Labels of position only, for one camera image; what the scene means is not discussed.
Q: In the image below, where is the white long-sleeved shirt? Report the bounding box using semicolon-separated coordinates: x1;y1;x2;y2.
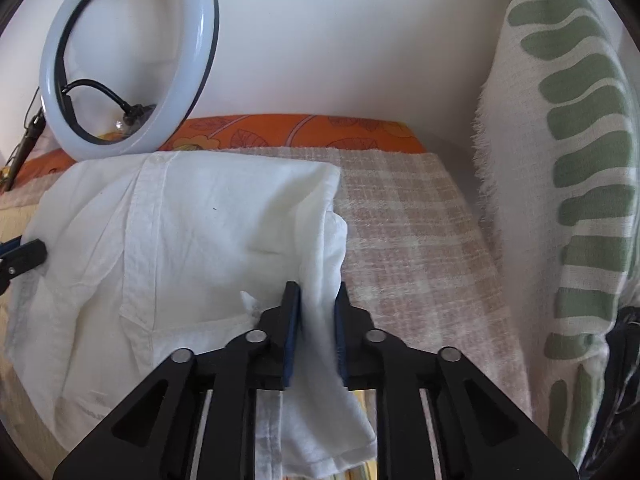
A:
4;152;376;479

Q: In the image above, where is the dark clothes pile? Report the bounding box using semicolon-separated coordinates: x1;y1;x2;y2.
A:
579;307;639;479

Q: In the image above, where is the pink checked bedspread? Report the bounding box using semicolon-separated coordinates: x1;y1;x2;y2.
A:
0;146;534;480

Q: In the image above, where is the orange floral mattress sheet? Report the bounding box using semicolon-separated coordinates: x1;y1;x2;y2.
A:
0;112;429;192

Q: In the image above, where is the green white patterned pillow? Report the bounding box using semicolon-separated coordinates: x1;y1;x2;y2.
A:
475;0;639;465

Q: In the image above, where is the black ring light stand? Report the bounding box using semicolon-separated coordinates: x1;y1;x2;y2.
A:
2;110;47;192

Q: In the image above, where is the black ring light cable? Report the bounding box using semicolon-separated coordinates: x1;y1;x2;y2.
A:
60;78;158;129

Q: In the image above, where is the white ring light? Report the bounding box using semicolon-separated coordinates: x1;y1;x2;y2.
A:
39;0;219;160

